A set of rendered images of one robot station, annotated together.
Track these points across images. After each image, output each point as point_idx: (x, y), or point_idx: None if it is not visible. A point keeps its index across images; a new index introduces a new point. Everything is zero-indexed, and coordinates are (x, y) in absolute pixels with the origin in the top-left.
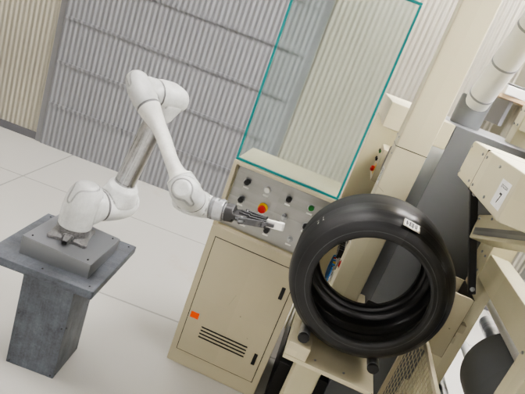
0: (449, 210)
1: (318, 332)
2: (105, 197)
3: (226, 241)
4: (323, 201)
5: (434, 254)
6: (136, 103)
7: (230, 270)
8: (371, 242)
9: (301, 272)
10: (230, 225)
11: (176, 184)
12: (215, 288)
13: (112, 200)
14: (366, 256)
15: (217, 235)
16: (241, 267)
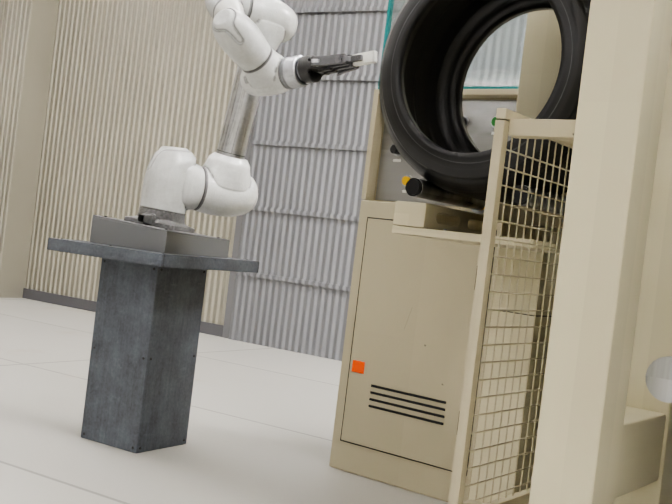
0: None
1: (426, 162)
2: (200, 167)
3: (384, 218)
4: (512, 104)
5: None
6: (211, 8)
7: (397, 265)
8: (545, 79)
9: (385, 79)
10: (389, 199)
11: (216, 15)
12: (380, 307)
13: (209, 173)
14: (544, 105)
15: (370, 215)
16: (410, 255)
